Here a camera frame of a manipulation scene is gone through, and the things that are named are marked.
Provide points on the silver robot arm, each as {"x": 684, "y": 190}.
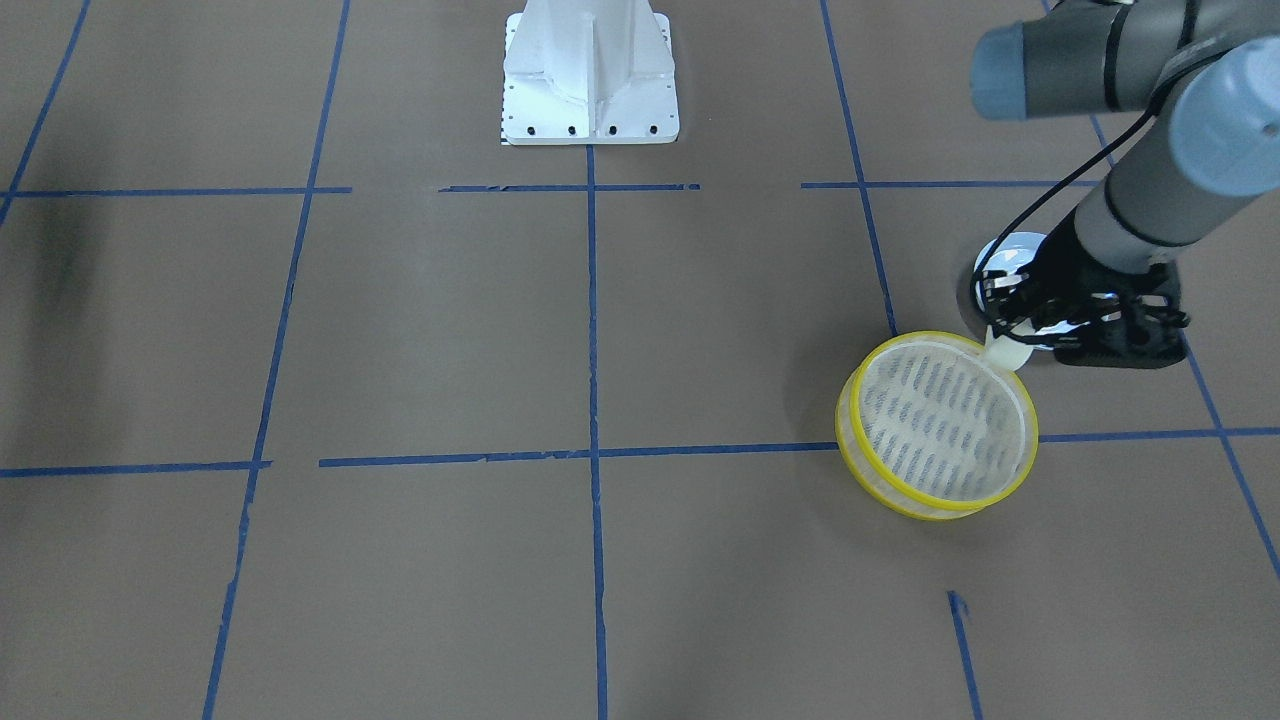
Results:
{"x": 1201, "y": 78}

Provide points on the white camera stand base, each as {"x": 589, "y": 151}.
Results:
{"x": 588, "y": 73}

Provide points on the light blue plate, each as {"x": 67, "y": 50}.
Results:
{"x": 1000, "y": 260}

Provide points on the white steamed bun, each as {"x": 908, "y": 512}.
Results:
{"x": 1005, "y": 353}

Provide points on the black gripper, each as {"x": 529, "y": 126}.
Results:
{"x": 1062, "y": 270}

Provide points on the yellow round steamer basket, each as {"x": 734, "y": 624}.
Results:
{"x": 931, "y": 432}

